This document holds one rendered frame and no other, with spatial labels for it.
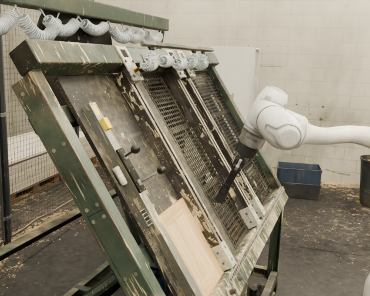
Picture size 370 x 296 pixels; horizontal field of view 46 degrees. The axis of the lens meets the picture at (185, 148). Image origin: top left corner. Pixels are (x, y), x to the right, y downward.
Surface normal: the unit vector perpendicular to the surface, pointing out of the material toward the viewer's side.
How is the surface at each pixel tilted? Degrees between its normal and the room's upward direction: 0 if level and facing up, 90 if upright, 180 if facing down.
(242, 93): 90
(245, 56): 90
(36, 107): 90
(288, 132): 102
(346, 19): 90
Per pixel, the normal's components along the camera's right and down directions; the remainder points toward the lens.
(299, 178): -0.18, 0.20
